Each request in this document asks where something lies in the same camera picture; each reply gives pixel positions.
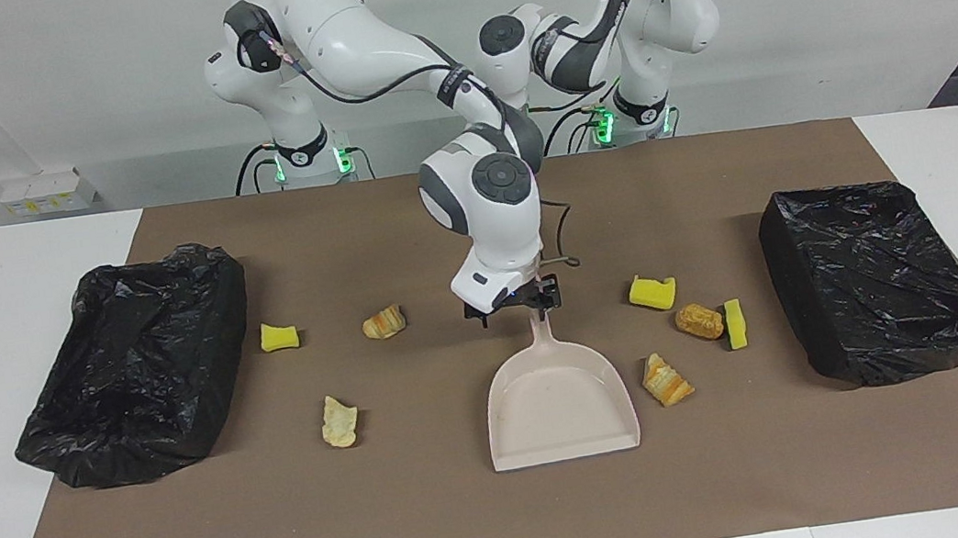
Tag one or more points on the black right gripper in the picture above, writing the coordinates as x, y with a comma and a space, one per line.
478, 315

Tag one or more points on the notched yellow sponge piece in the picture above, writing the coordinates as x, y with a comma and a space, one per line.
652, 291

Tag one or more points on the beige plastic dustpan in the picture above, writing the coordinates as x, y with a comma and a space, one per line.
557, 407

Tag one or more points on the large orange striped bread chunk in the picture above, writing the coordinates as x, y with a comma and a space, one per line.
666, 380

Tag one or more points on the brown round bread roll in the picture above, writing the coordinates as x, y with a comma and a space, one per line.
699, 321

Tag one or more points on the yellow green scrub sponge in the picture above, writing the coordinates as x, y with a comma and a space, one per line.
734, 323

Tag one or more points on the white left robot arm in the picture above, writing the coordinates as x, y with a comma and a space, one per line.
667, 13

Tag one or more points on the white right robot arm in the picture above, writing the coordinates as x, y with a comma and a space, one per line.
355, 26

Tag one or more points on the black bag lined bin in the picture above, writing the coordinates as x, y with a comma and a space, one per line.
131, 370
879, 281

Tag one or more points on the small orange striped bread piece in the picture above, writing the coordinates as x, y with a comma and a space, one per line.
383, 321

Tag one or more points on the large brown table mat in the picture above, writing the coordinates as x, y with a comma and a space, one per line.
435, 497

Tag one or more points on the pale cream bread piece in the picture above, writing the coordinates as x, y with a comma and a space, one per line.
339, 422

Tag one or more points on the small yellow sponge wedge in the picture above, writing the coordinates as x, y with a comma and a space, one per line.
279, 336

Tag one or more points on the white wall socket box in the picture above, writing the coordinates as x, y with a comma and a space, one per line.
48, 191

